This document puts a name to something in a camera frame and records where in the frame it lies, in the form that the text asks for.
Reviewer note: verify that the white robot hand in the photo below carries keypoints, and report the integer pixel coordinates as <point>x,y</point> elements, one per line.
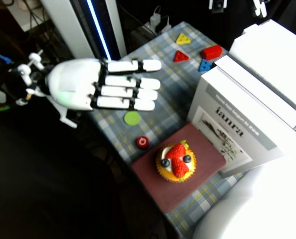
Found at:
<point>73,84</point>
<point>257,206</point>

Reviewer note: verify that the dark red mat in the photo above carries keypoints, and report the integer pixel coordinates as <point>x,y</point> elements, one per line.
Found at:
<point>207,159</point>

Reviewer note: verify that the white box with print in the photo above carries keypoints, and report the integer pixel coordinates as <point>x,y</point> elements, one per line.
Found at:
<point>227,112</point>

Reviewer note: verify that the white column with blue light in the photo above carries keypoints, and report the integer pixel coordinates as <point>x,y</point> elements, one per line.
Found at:
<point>88,27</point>

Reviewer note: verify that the green round disc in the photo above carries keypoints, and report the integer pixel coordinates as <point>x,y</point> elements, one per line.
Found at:
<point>132,118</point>

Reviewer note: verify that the white board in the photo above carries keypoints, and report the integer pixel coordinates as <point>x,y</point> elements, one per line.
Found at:
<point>26,12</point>

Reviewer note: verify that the red round power button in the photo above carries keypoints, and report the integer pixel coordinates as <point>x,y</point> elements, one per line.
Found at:
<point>142,142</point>

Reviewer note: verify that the toy strawberry cupcake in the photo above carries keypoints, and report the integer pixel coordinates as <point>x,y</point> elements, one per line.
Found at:
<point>176,161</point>

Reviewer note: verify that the blue plaid tablecloth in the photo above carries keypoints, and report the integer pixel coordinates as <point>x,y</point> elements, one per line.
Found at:
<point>168,84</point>

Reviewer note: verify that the grey power strip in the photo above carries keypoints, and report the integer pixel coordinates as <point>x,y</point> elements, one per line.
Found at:
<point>160,28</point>

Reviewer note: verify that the white charger adapter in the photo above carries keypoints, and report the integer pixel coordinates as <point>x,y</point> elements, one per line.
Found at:
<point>155,20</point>

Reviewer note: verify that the red triangle block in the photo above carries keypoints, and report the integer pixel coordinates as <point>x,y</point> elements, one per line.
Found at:
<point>180,56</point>

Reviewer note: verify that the yellow triangle block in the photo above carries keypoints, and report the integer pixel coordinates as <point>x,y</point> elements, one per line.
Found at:
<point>183,39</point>

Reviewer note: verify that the blue triangle block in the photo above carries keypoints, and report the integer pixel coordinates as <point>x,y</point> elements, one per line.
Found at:
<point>204,66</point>

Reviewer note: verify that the red rectangular block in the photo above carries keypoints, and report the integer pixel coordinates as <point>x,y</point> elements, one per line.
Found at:
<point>211,52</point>

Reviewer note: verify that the white bracket with black camera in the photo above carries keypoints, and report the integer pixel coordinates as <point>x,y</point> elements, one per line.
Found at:
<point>218,5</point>

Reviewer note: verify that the white plastic bracket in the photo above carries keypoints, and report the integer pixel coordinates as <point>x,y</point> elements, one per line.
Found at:
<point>260,8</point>

